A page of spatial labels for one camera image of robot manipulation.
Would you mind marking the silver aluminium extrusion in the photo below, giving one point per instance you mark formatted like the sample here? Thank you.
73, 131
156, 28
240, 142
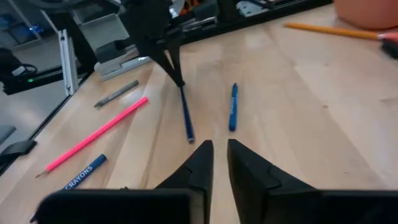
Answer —
66, 62

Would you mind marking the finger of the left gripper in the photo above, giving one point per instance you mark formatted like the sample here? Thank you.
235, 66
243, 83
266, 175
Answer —
163, 60
178, 59

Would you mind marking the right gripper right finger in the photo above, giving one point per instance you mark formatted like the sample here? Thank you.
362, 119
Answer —
280, 205

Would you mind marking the grey box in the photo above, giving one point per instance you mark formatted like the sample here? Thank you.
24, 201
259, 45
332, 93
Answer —
102, 31

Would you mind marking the black box with green light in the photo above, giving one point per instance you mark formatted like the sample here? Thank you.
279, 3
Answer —
15, 67

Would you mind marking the grey wax crayon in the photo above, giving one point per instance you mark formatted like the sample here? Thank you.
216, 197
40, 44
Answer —
116, 93

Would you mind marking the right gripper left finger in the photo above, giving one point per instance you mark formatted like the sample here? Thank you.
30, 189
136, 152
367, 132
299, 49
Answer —
186, 202

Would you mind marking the dark navy pencil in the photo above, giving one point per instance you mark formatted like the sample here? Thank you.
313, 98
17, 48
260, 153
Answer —
187, 118

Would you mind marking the blue wax crayon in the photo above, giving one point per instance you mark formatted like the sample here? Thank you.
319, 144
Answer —
233, 109
87, 170

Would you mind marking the orange pencil with pink eraser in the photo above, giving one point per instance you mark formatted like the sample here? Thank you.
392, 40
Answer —
335, 31

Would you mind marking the orange plastic bin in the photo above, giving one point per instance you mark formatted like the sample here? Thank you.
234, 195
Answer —
367, 12

